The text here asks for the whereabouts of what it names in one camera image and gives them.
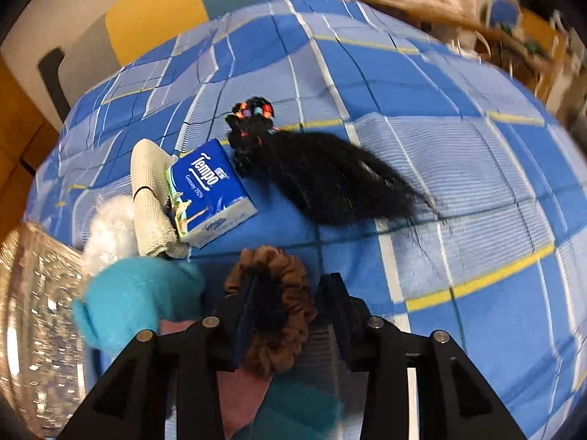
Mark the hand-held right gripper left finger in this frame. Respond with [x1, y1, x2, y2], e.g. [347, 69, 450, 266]
[59, 274, 258, 440]

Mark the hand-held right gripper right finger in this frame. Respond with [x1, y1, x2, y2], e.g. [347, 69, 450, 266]
[320, 273, 526, 440]

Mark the brown scrunchie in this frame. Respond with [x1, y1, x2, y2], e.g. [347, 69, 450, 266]
[223, 246, 318, 373]

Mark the teal and pink plush toy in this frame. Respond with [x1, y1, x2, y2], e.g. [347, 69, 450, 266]
[71, 257, 342, 438]

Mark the blue tissue packet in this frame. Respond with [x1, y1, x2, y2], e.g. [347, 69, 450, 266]
[164, 139, 258, 249]

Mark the black hairpiece with coloured beads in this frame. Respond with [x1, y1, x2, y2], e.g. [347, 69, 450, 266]
[224, 96, 441, 227]

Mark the white fluffy ball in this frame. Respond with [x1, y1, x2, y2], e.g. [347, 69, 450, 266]
[81, 195, 138, 276]

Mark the beige sock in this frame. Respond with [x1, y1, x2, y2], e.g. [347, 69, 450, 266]
[130, 139, 190, 260]

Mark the ornate silver tissue box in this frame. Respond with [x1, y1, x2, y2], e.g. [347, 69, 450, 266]
[0, 221, 99, 438]

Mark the wooden wardrobe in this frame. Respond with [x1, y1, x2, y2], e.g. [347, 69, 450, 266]
[0, 55, 60, 239]

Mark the grey yellow blue chair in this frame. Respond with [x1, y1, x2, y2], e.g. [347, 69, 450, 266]
[59, 0, 322, 102]

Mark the wooden side table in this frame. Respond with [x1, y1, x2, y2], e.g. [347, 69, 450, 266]
[358, 0, 551, 74]

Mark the small blue chair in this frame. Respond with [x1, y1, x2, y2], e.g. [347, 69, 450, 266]
[486, 0, 524, 33]

